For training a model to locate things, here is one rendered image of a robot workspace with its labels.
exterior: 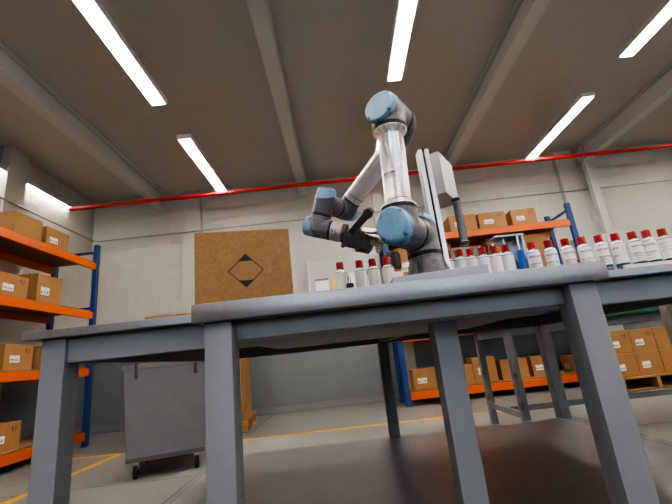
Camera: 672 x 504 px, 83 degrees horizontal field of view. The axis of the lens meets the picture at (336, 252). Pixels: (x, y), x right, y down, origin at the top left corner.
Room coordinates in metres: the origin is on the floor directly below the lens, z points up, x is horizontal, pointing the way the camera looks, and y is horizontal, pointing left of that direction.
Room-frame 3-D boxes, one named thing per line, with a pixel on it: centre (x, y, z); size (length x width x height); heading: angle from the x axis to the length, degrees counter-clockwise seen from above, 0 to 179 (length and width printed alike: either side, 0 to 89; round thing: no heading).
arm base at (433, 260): (1.27, -0.30, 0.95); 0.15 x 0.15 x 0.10
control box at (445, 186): (1.54, -0.48, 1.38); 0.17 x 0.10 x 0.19; 147
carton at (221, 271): (1.29, 0.32, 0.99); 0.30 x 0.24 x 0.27; 101
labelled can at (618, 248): (1.64, -1.23, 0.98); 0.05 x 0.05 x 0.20
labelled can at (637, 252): (1.65, -1.31, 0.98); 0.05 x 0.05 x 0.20
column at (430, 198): (1.48, -0.41, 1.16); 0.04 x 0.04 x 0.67; 1
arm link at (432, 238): (1.27, -0.29, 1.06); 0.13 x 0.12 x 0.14; 143
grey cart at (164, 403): (3.40, 1.52, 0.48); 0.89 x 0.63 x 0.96; 19
